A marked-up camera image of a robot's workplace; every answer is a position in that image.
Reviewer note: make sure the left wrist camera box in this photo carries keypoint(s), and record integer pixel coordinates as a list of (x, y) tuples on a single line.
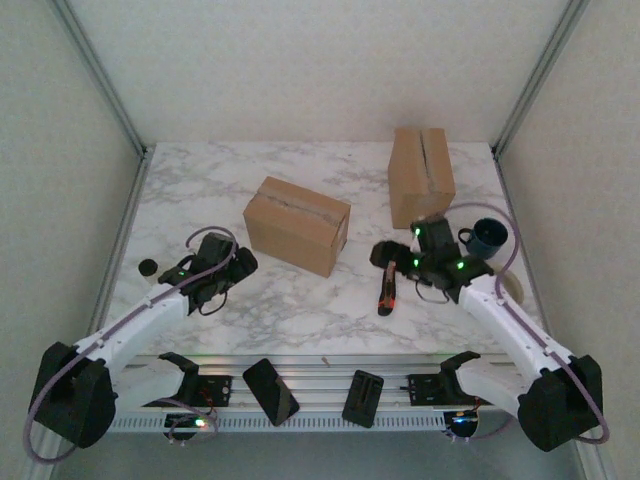
[(215, 252)]

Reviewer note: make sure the aluminium rail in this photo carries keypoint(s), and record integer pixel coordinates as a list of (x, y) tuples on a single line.
[(511, 200), (120, 240)]

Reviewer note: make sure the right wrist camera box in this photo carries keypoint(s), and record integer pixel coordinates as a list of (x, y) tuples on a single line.
[(437, 232)]

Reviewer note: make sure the aluminium right frame post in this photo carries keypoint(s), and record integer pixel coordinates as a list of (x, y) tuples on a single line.
[(540, 75)]

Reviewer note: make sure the orange and black utility knife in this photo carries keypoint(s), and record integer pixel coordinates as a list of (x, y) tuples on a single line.
[(387, 295)]

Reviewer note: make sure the aluminium frame post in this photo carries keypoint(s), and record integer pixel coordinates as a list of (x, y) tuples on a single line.
[(100, 75), (540, 75)]

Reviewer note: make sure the wide brown cardboard box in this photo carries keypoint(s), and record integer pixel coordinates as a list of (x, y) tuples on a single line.
[(295, 235)]

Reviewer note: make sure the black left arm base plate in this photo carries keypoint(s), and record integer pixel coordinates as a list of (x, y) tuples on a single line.
[(215, 390)]

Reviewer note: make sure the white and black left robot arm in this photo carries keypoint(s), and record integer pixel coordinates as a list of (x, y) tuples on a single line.
[(145, 312)]

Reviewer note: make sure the aluminium mounting rail beam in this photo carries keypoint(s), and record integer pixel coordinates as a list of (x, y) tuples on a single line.
[(320, 385)]

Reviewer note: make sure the controller board with LED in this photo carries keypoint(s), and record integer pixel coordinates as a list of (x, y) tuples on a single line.
[(462, 425), (192, 425)]

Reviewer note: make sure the aluminium left frame post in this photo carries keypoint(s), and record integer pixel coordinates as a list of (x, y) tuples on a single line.
[(100, 75)]

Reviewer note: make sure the dark blue mug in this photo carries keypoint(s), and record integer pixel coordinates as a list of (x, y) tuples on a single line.
[(492, 240)]

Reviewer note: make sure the glass jar with black lid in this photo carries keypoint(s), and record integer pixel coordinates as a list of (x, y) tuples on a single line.
[(148, 270)]

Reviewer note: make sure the narrow brown cardboard box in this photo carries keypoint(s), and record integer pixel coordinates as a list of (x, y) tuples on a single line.
[(420, 180)]

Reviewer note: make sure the aluminium left side rail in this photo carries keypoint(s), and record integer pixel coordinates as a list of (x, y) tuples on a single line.
[(120, 240)]

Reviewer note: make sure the aluminium right side rail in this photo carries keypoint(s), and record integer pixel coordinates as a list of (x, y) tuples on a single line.
[(511, 200)]

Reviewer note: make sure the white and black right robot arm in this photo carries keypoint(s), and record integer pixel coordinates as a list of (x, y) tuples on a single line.
[(505, 320)]

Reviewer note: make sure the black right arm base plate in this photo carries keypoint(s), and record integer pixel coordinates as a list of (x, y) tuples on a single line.
[(425, 390)]

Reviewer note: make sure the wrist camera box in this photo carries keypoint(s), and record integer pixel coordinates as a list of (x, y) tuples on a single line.
[(437, 232), (215, 252)]

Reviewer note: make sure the black smartphone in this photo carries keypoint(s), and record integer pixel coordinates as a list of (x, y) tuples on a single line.
[(270, 392)]

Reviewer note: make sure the black phone holder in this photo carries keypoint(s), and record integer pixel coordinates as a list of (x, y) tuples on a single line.
[(363, 400)]

